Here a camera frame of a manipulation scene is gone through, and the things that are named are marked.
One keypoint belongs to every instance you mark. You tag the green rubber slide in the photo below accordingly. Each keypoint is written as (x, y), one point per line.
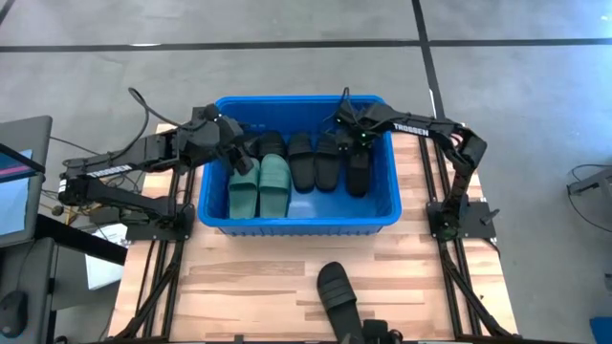
(244, 191)
(274, 186)

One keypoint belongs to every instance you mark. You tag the black round plug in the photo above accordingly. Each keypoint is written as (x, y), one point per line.
(58, 210)

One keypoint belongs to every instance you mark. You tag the blue object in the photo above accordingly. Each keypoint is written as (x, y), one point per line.
(601, 330)

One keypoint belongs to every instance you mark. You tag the black floor tape line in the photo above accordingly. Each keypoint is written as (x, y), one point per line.
(429, 67)
(191, 46)

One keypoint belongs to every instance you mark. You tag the black blocky object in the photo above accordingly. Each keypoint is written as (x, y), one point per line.
(380, 332)

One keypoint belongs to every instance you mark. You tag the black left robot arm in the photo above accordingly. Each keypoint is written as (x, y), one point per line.
(143, 153)

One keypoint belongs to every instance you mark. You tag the black rubber slide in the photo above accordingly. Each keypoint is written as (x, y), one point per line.
(327, 165)
(254, 143)
(358, 179)
(337, 296)
(272, 143)
(300, 162)

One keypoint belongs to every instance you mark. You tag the white printed paper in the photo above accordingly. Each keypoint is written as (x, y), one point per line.
(110, 234)

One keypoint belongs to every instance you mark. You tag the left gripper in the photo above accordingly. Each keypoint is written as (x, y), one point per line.
(220, 136)

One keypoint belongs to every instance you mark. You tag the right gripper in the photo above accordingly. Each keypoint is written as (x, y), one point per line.
(361, 126)

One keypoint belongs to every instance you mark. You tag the grey computer monitor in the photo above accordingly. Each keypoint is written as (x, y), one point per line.
(28, 134)

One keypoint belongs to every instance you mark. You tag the dark computer mouse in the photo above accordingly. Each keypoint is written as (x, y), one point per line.
(12, 313)

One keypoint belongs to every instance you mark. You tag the blue plastic bin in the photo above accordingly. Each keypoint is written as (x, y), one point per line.
(334, 210)

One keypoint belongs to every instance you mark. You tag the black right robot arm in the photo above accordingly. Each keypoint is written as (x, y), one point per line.
(471, 150)

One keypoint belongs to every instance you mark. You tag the black desk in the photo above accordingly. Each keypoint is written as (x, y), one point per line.
(81, 239)

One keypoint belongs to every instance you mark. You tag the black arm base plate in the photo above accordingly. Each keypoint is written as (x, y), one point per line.
(153, 233)
(478, 215)

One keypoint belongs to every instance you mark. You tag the white sheet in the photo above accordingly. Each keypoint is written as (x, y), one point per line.
(102, 272)

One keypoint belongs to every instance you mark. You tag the grey metal stand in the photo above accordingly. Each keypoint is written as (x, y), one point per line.
(597, 179)

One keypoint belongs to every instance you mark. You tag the black aluminium rail frame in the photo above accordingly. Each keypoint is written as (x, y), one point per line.
(449, 258)
(168, 253)

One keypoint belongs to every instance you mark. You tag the grey desk mat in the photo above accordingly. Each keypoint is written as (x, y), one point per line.
(28, 267)

